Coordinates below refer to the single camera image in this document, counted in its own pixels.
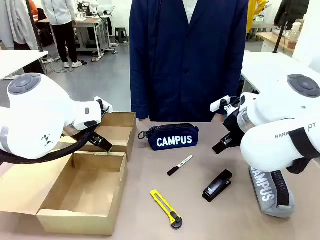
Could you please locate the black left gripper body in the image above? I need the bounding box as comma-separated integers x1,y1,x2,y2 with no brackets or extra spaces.
87,129,102,145

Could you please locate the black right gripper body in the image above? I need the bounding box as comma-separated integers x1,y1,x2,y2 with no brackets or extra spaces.
222,107,245,149

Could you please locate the brown cardboard box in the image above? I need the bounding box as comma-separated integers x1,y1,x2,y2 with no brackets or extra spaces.
59,111,137,163
0,149,129,236

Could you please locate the black stapler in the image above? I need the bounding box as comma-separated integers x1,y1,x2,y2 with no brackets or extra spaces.
201,169,233,203

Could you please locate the white marker black cap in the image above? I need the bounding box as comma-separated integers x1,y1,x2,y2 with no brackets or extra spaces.
166,154,194,177

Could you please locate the navy CAMPUS pencil case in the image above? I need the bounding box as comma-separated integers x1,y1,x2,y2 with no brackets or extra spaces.
137,123,200,152

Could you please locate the grey CAMPUS pencil case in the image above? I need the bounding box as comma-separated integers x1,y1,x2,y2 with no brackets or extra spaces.
248,165,296,219

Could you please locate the yellow utility knife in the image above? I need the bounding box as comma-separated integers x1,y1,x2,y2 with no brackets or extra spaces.
149,189,184,230

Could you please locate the person's right forearm navy sleeve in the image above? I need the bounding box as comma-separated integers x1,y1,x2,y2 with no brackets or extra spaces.
129,59,151,120

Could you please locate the person's left forearm navy sleeve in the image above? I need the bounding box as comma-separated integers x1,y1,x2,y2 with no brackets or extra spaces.
219,49,250,116

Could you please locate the person in navy coat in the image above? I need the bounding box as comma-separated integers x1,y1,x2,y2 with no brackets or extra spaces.
129,0,250,123

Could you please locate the wooden table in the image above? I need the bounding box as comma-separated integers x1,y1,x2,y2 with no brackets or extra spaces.
255,31,296,57

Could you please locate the dark plastic stool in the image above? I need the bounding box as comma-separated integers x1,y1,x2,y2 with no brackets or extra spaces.
114,26,130,44

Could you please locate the clear plastic jar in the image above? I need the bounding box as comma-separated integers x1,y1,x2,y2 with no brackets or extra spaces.
287,21,303,50

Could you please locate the person in yellow jacket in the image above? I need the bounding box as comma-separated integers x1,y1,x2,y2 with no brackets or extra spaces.
246,0,268,34

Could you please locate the background workbench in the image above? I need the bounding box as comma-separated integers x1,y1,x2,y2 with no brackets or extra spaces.
38,13,112,59

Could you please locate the person in white jacket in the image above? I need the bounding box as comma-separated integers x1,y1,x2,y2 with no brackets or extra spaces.
40,0,84,69

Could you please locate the person in grey jacket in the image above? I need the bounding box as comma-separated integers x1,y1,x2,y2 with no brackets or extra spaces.
0,0,47,76

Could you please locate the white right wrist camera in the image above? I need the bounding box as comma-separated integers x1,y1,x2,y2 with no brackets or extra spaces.
209,95,232,113

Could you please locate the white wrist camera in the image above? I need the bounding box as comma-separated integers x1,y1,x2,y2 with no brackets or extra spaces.
209,95,232,113
93,96,114,115

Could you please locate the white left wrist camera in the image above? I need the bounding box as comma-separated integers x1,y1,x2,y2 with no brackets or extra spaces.
93,96,114,115

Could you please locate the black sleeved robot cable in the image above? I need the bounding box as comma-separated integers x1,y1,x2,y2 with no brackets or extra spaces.
0,128,94,166

